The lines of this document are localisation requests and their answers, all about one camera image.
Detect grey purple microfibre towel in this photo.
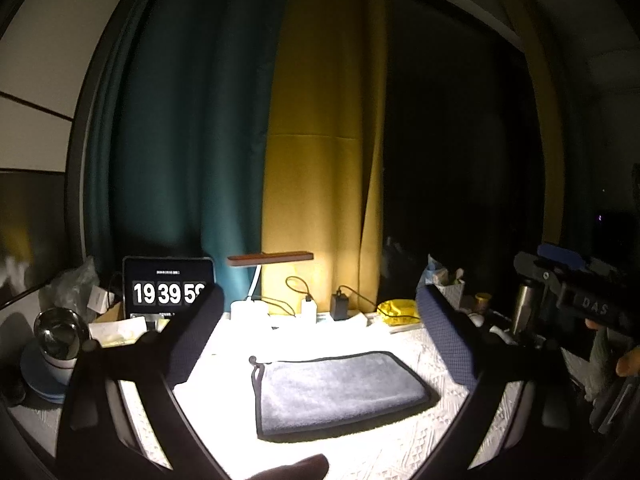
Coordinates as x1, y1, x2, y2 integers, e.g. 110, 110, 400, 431
250, 351, 440, 442

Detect white charger plug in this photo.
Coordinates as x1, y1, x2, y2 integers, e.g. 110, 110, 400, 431
299, 296, 318, 325

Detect person's right hand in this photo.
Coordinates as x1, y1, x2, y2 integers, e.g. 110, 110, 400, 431
585, 318, 639, 377

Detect steel thermos bottle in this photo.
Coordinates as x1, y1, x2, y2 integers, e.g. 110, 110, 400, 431
512, 283, 535, 335

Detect tablet showing flip clock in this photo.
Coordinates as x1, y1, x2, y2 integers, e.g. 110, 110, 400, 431
122, 257, 215, 321

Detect black cable white charger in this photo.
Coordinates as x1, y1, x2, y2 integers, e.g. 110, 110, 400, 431
285, 275, 314, 301

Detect metal bowl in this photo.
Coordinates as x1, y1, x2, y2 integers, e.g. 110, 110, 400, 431
34, 307, 90, 361

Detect small white box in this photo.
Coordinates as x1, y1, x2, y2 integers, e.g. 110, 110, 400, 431
87, 285, 114, 315

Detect black charger plug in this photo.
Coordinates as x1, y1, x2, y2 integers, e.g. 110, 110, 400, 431
330, 292, 349, 321

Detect white desk lamp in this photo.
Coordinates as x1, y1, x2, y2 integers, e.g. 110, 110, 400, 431
227, 250, 314, 328

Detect face towel soft pack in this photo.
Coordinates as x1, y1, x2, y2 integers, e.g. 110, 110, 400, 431
89, 316, 167, 348

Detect black cable to lamp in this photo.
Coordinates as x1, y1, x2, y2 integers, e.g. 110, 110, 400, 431
257, 294, 298, 317

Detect yellow plastic bag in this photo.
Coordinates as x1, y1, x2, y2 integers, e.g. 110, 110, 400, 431
376, 299, 421, 327

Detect white power strip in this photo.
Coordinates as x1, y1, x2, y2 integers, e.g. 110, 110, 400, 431
316, 310, 378, 328

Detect yellow curtain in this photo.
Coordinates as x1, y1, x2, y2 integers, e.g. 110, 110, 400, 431
262, 0, 387, 310

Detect person's left hand thumb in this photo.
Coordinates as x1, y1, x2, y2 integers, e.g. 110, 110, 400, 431
250, 454, 330, 480

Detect white perforated basket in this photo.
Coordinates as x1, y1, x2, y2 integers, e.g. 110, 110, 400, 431
421, 256, 465, 310

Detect teal curtain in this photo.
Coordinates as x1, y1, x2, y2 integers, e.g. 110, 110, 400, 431
82, 0, 286, 302

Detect white textured table cloth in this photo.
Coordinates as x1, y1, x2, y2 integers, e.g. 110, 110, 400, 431
8, 309, 532, 480

